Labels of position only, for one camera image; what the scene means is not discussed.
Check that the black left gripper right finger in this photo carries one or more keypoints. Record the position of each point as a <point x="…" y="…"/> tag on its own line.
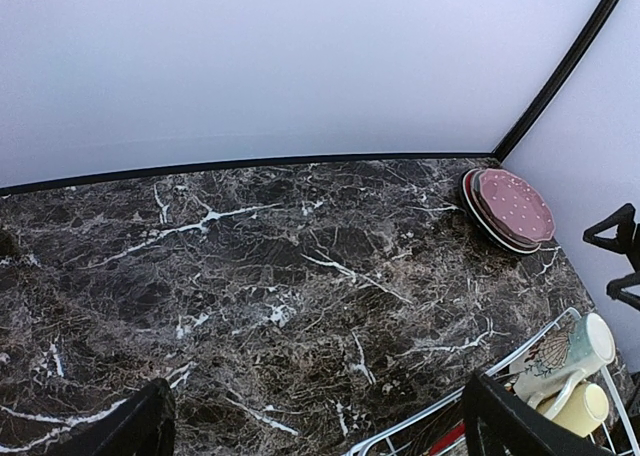
<point x="499" y="423"/>

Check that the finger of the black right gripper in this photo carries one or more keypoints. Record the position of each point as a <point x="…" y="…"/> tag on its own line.
<point x="618" y="289"/>
<point x="618" y="233"/>

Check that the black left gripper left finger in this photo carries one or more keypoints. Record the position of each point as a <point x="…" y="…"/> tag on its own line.
<point x="143" y="425"/>

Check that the white patterned tall mug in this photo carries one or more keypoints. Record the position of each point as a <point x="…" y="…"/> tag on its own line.
<point x="557" y="363"/>

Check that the yellow mug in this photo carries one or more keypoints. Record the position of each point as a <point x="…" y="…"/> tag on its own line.
<point x="587" y="408"/>

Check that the pink polka dot plate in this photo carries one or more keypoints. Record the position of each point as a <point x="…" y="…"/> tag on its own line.
<point x="513" y="206"/>

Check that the black striped rim plate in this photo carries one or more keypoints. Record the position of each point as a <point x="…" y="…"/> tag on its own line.
<point x="463" y="199"/>

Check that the light green plate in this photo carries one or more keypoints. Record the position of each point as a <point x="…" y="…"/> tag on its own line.
<point x="485" y="222"/>

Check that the white wire dish rack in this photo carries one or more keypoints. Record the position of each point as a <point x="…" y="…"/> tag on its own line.
<point x="439" y="429"/>

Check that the right black frame post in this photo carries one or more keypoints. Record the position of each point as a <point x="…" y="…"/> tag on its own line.
<point x="578" y="49"/>

